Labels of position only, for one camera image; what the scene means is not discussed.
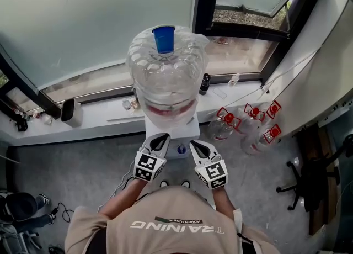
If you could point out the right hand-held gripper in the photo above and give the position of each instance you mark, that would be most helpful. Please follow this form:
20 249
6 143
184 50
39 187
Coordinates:
212 174

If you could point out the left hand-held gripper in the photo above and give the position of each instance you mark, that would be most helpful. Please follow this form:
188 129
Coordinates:
149 167

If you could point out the blue plastic cup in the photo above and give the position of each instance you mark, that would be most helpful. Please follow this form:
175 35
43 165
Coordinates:
181 149
163 40

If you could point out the person's right forearm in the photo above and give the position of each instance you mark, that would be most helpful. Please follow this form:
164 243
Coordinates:
223 203

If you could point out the person's left forearm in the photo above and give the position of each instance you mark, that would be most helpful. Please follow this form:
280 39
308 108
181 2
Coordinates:
124 197

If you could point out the white water dispenser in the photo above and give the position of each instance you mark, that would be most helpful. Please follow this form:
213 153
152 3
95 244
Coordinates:
154 128

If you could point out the clear water jug red cap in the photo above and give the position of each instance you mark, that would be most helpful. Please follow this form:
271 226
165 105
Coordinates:
255 143
251 126
220 131
273 109

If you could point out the person's right shoe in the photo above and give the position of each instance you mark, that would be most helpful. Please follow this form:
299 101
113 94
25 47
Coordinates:
185 184

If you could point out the person's shoe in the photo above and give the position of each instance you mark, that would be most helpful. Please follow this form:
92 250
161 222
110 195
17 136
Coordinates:
185 184
164 183

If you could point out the person's left shoe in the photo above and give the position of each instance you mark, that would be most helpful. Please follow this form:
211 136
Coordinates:
164 183

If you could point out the small clear plastic bottle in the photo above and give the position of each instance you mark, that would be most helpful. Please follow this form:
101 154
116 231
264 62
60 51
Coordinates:
127 105
234 79

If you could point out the white windowsill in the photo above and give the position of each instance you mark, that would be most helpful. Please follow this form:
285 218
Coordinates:
104 128

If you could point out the large clear water bottle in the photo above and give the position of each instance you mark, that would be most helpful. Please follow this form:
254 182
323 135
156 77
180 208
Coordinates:
165 87

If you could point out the person's beige shirt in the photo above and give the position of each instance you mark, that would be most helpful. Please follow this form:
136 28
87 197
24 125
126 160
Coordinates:
171 208

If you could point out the clear flat plastic case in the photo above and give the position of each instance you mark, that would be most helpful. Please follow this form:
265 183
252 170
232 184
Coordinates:
219 93

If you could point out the black thermos bottle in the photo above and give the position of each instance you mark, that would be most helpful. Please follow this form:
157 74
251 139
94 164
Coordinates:
204 84

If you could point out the white bin with black lid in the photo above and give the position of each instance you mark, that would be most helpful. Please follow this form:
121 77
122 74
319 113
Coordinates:
75 115

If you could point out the black office chair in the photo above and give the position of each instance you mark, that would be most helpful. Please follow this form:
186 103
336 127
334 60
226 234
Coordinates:
314 181

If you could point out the grey metal locker cabinet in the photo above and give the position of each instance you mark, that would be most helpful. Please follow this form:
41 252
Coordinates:
336 109

